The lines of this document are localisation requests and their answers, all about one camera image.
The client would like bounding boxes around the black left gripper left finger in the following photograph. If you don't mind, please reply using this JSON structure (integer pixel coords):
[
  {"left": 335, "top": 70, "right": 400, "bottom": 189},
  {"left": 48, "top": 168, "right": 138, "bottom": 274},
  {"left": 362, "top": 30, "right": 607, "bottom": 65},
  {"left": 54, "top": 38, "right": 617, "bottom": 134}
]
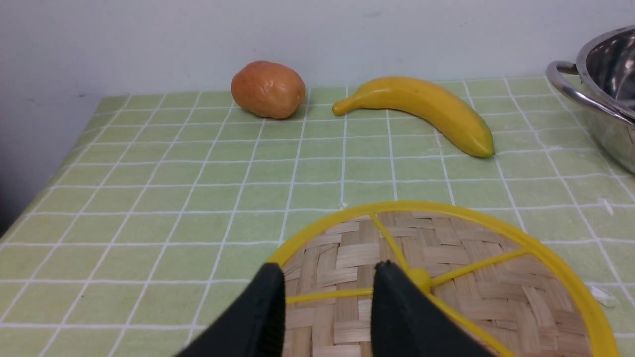
[{"left": 176, "top": 263, "right": 286, "bottom": 357}]

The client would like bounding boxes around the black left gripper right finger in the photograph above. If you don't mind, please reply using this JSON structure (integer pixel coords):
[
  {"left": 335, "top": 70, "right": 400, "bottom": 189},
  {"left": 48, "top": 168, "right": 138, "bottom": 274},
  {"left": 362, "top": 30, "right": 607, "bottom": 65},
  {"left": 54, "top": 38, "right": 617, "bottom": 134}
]
[{"left": 371, "top": 261, "right": 494, "bottom": 357}]

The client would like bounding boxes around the yellow woven bamboo steamer lid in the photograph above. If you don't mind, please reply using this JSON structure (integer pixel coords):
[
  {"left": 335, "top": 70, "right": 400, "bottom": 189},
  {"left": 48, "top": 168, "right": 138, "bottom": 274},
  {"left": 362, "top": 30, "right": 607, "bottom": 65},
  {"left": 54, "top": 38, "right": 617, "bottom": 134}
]
[{"left": 269, "top": 201, "right": 621, "bottom": 357}]

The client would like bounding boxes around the stainless steel pot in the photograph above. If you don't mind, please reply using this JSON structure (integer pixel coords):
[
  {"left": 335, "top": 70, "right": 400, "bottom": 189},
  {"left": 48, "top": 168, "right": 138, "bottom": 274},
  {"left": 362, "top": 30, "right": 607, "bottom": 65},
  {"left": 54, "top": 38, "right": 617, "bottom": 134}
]
[{"left": 546, "top": 25, "right": 635, "bottom": 173}]

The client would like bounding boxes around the green checkered tablecloth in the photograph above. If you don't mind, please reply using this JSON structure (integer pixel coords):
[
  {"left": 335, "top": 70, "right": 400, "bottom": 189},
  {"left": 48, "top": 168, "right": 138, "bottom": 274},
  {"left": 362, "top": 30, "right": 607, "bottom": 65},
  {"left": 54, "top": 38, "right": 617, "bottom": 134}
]
[{"left": 0, "top": 76, "right": 634, "bottom": 357}]

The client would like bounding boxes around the yellow banana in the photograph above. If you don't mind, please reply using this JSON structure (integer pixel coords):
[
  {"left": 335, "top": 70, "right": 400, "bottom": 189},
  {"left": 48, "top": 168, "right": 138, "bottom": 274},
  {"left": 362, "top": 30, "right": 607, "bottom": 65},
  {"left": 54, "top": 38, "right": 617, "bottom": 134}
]
[{"left": 332, "top": 76, "right": 495, "bottom": 158}]

